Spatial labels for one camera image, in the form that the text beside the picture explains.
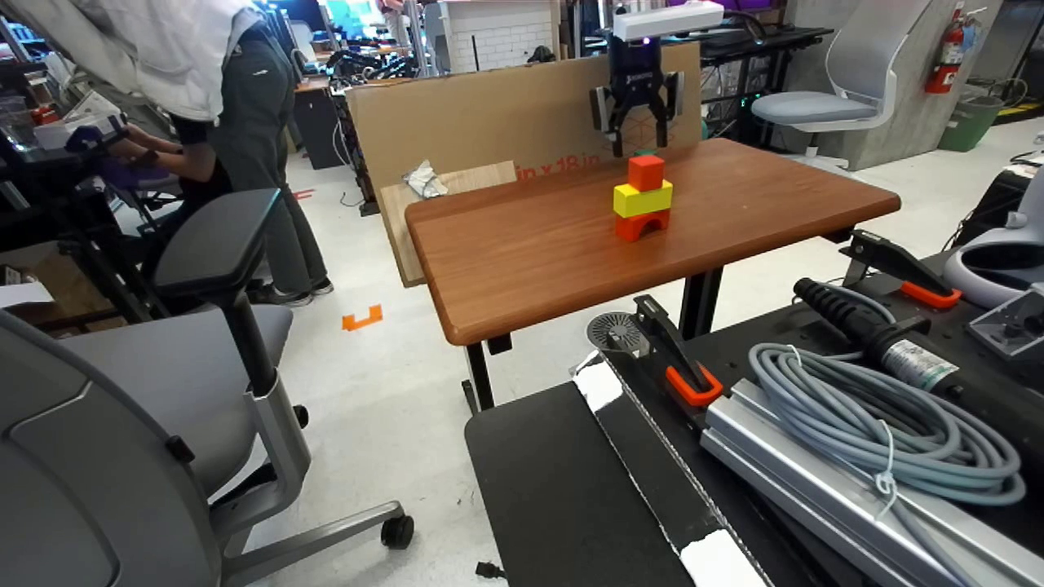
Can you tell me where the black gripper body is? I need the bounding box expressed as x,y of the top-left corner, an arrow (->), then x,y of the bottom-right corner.
606,39 -> 669,111

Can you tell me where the orange cube block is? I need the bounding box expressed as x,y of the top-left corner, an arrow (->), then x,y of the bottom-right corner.
628,155 -> 669,195

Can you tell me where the yellow rectangular block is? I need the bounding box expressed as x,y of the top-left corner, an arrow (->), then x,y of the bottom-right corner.
609,177 -> 680,222

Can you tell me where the orange arch block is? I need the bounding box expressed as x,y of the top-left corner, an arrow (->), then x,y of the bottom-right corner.
614,207 -> 671,246

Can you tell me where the large brown cardboard sheet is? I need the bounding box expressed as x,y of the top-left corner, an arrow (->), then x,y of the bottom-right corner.
344,39 -> 704,215

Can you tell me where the white office chair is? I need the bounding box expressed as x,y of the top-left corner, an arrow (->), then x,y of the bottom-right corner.
748,0 -> 940,170

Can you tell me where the crumpled white paper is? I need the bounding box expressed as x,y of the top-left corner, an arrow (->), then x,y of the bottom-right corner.
400,161 -> 455,202

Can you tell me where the red fire extinguisher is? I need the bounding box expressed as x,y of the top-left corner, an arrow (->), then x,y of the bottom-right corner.
923,5 -> 976,101

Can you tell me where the green bin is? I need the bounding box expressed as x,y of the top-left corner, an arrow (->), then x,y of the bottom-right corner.
936,95 -> 1006,155

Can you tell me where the white round device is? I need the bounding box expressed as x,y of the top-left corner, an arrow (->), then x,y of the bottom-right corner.
936,161 -> 1044,314

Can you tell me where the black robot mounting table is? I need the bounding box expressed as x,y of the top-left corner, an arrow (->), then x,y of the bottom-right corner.
463,299 -> 1044,587

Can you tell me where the aluminium extrusion bar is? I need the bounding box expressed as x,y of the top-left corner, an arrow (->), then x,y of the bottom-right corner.
699,374 -> 1044,587

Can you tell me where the black small box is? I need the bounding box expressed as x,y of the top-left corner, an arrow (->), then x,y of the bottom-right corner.
967,284 -> 1044,361

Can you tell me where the person in white shirt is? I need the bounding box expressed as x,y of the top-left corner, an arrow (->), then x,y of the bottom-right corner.
18,0 -> 335,305

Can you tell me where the cluttered dark side desk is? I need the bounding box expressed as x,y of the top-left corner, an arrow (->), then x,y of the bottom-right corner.
0,63 -> 176,335

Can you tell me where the grey office chair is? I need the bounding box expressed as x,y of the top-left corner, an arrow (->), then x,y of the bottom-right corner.
0,185 -> 420,587

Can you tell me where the orange handled bar clamp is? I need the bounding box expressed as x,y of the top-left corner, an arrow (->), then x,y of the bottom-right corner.
839,225 -> 967,315
585,289 -> 731,415

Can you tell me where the black ribbed handle tool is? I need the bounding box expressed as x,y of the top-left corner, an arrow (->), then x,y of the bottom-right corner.
789,275 -> 967,399

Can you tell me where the orange floor bracket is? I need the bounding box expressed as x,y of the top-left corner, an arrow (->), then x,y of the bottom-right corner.
339,299 -> 387,335

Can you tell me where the grey cable coil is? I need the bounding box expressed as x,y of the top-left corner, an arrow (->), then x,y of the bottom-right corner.
745,339 -> 1031,517

